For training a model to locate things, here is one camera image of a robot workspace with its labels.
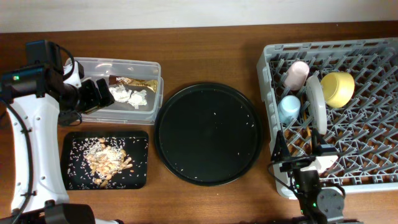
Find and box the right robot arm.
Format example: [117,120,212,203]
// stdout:
[267,128,359,224]

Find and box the white tissue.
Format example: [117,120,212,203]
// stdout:
[109,85,132,103]
[127,90,147,110]

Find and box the round black tray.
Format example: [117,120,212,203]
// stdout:
[154,83,264,187]

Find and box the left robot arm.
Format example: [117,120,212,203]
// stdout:
[1,40,114,224]

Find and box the food scraps pile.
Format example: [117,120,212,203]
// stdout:
[83,137,133,189]

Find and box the grey dishwasher rack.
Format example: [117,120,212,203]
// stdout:
[256,38,397,193]

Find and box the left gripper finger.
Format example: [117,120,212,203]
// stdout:
[80,80,100,109]
[96,78,115,108]

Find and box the yellow bowl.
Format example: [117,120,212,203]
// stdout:
[320,72,355,108]

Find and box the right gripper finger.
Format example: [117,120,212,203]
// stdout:
[311,128,326,148]
[271,131,291,162]

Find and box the black rectangular tray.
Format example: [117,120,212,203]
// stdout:
[61,131,149,190]

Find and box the pink plastic cup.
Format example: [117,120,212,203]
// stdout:
[283,61,310,91]

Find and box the clear plastic bin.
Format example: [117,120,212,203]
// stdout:
[75,57,164,125]

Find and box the blue plastic cup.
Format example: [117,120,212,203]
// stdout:
[277,95,301,124]

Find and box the brown snack wrapper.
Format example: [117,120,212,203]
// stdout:
[109,76,158,93]

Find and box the grey plate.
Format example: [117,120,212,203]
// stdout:
[305,76,327,134]

